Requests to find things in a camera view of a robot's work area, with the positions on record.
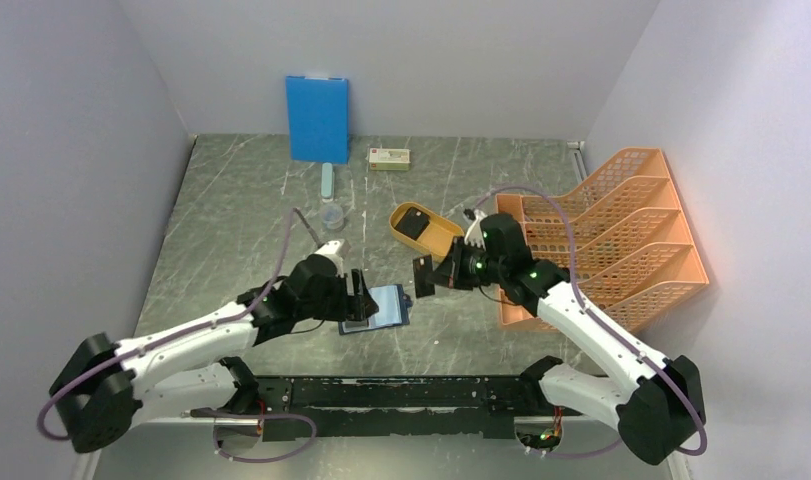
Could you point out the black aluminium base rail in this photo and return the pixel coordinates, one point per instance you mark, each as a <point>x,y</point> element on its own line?
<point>491,406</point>

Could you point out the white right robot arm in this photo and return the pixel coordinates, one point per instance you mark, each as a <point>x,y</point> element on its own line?
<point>654,403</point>

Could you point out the light blue stapler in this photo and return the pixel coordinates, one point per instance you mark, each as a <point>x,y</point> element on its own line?
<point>327,182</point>

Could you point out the yellow oval tray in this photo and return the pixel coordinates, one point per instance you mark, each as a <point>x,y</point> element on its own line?
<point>436,239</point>

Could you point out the blue upright folder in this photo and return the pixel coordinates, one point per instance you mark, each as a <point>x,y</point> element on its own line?
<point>318,118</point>

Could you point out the orange plastic file organizer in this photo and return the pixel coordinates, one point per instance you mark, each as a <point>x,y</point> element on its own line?
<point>635,254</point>

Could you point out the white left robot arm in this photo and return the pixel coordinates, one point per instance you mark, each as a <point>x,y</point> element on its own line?
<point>108,387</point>

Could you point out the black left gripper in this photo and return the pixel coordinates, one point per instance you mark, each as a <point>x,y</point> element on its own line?
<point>348,307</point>

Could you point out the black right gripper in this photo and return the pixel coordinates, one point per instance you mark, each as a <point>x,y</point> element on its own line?
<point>450,273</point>

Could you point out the green and white small box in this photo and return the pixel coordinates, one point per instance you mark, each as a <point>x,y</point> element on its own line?
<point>389,159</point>

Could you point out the clear jar of paper clips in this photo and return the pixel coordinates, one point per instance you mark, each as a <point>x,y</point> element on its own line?
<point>332,217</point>

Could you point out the black VIP card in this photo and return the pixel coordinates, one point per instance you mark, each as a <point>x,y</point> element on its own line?
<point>413,223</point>

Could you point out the navy blue card holder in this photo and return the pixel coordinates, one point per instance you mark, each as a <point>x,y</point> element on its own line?
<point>393,311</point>

